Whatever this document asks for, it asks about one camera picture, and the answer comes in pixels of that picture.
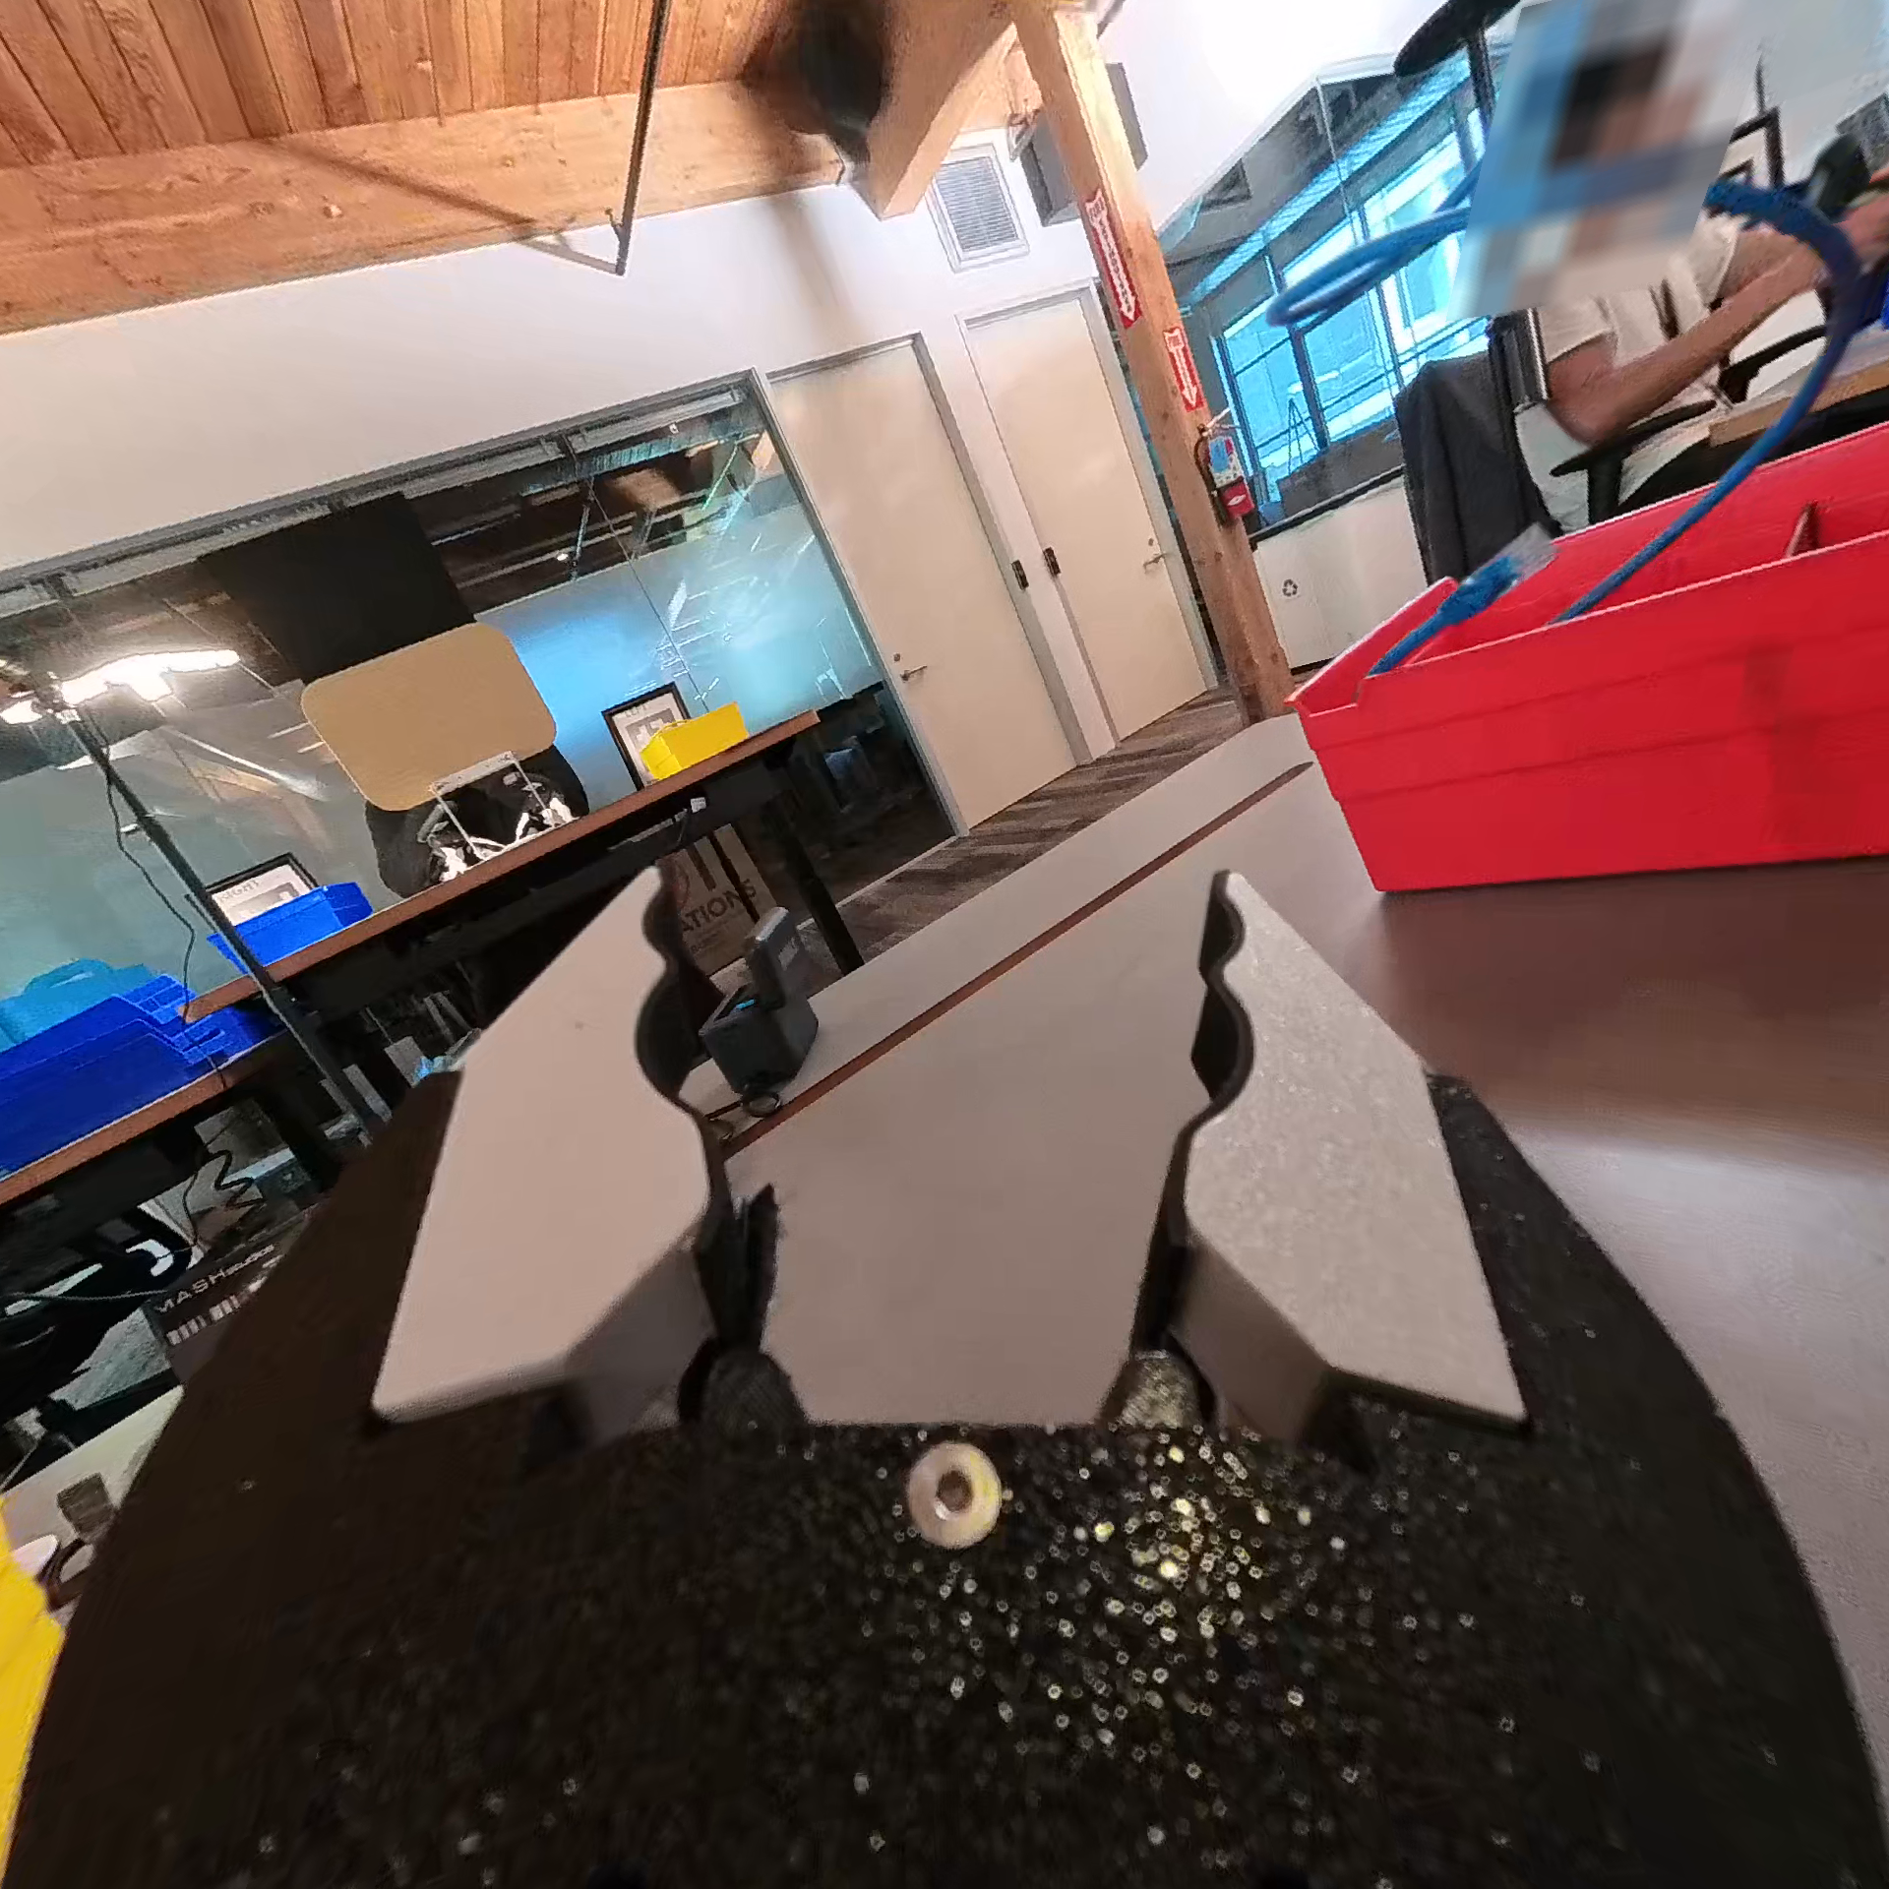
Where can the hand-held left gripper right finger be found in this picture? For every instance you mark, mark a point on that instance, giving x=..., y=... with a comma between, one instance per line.
x=1329, y=1180

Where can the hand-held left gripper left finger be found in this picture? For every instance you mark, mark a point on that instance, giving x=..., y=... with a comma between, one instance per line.
x=562, y=1180

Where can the black battery charger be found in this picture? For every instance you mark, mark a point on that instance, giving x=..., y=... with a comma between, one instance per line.
x=761, y=1017

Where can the printed cardboard box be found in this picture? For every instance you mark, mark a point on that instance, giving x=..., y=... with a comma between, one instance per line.
x=718, y=899

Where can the wooden table with black legs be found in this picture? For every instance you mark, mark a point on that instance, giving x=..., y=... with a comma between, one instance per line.
x=133, y=1121
x=592, y=840

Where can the dark storage box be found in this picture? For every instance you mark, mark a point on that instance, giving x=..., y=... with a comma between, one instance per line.
x=222, y=1298

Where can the black printed hoodie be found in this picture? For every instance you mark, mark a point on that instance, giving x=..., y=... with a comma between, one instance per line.
x=399, y=848

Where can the low blue plastic bin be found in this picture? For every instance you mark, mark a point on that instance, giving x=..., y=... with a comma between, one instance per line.
x=296, y=923

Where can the framed tag sign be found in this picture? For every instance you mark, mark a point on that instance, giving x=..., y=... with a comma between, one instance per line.
x=635, y=730
x=259, y=885

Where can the small yellow bin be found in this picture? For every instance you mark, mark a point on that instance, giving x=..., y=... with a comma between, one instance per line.
x=694, y=742

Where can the tall blue bin stack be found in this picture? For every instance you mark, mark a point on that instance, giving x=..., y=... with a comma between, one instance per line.
x=104, y=1047

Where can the plain wooden board stand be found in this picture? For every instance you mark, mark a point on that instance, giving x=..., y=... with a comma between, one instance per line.
x=428, y=708

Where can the black tripod stand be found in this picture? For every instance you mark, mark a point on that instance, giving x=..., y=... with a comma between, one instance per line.
x=178, y=869

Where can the red plastic bin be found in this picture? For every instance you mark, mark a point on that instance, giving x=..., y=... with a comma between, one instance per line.
x=1550, y=738

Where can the white cabinet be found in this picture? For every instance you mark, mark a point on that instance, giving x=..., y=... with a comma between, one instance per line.
x=1329, y=574

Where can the white door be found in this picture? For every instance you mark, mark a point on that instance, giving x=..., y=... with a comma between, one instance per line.
x=916, y=590
x=1093, y=515

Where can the red fire extinguisher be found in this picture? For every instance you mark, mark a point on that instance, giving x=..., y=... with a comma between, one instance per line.
x=1231, y=464

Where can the yellow plastic bin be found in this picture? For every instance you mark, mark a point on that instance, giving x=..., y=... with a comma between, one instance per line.
x=23, y=1666

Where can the dark hanging jacket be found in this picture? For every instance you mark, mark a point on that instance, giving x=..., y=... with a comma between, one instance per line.
x=1469, y=456

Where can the wooden pillar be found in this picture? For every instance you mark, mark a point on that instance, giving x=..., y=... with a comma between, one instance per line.
x=1166, y=368

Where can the large paned window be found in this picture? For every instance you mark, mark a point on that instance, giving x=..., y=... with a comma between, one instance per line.
x=1329, y=338

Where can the black metal rod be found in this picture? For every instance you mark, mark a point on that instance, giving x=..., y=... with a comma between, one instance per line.
x=647, y=132

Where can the wall air vent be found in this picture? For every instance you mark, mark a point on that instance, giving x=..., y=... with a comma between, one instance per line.
x=977, y=206

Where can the black wall speaker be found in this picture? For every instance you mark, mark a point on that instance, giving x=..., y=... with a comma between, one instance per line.
x=1085, y=139

